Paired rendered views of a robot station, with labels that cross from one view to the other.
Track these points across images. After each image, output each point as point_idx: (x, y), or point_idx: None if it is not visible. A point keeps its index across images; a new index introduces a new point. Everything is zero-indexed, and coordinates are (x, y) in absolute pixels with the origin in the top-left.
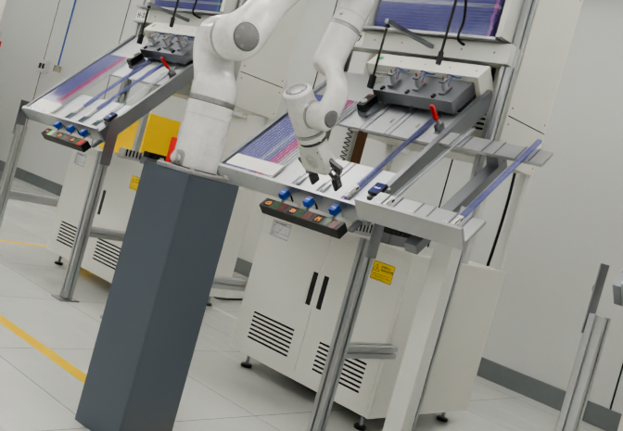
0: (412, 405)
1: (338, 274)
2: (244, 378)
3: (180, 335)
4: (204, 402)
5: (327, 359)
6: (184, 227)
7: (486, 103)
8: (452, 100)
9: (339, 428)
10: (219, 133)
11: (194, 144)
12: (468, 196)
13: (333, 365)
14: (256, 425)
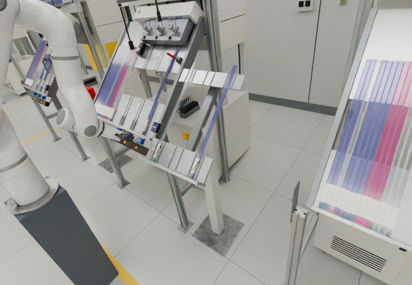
0: (217, 211)
1: (170, 136)
2: (157, 177)
3: (89, 255)
4: (138, 216)
5: (174, 200)
6: (43, 236)
7: (202, 27)
8: (180, 38)
9: (198, 196)
10: (24, 180)
11: (14, 194)
12: (203, 120)
13: (177, 203)
14: (160, 222)
